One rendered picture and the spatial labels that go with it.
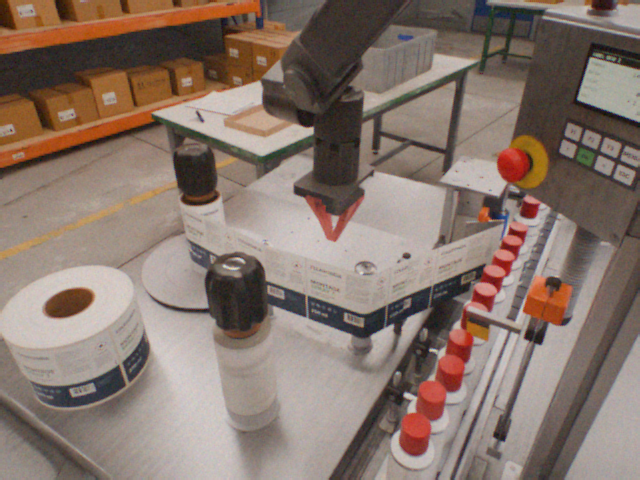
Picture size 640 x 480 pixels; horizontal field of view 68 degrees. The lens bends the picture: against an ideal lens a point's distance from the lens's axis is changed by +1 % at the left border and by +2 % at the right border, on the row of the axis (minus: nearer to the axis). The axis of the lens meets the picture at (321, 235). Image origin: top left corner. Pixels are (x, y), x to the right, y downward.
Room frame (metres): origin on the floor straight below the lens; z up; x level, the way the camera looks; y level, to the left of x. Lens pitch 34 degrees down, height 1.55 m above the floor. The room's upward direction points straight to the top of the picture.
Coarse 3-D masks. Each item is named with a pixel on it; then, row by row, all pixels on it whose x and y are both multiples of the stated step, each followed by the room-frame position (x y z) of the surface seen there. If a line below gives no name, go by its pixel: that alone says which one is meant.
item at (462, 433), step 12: (504, 336) 0.57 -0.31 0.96; (492, 348) 0.55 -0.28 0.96; (492, 360) 0.52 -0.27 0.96; (480, 384) 0.47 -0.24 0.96; (480, 396) 0.45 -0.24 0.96; (468, 408) 0.43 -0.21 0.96; (468, 420) 0.41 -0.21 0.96; (456, 444) 0.37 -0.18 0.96; (456, 456) 0.36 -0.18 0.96; (444, 468) 0.34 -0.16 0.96
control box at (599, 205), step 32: (544, 32) 0.50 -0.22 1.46; (576, 32) 0.47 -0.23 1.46; (608, 32) 0.44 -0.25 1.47; (544, 64) 0.49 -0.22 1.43; (576, 64) 0.46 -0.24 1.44; (544, 96) 0.48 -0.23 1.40; (544, 128) 0.47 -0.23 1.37; (608, 128) 0.41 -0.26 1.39; (544, 160) 0.46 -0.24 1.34; (544, 192) 0.45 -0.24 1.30; (576, 192) 0.42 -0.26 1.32; (608, 192) 0.39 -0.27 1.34; (608, 224) 0.38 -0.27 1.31
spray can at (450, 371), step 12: (444, 360) 0.41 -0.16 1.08; (456, 360) 0.41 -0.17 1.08; (444, 372) 0.39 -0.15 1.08; (456, 372) 0.39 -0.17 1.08; (444, 384) 0.39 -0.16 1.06; (456, 384) 0.39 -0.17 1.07; (456, 396) 0.39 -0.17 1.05; (456, 408) 0.38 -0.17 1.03; (456, 420) 0.38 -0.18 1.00; (456, 432) 0.39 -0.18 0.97; (444, 444) 0.38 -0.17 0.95; (444, 456) 0.38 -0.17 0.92
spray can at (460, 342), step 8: (448, 336) 0.45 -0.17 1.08; (456, 336) 0.45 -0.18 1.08; (464, 336) 0.45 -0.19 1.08; (472, 336) 0.45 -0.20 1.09; (448, 344) 0.45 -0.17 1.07; (456, 344) 0.44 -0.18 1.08; (464, 344) 0.44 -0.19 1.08; (472, 344) 0.44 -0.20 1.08; (440, 352) 0.46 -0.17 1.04; (448, 352) 0.45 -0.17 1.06; (456, 352) 0.44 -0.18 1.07; (464, 352) 0.44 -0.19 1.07; (464, 360) 0.44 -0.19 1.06; (472, 360) 0.45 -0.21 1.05; (472, 368) 0.44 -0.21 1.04; (464, 376) 0.43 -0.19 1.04; (464, 408) 0.44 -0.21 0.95
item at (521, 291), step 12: (552, 228) 1.04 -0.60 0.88; (540, 240) 0.98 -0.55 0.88; (540, 252) 0.93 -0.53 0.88; (528, 276) 0.84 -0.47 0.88; (528, 288) 0.80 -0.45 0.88; (516, 300) 0.76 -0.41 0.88; (516, 312) 0.72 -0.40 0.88; (504, 348) 0.62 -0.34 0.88; (492, 372) 0.57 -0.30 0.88; (480, 408) 0.49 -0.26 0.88; (468, 432) 0.45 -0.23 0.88; (456, 468) 0.39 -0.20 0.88
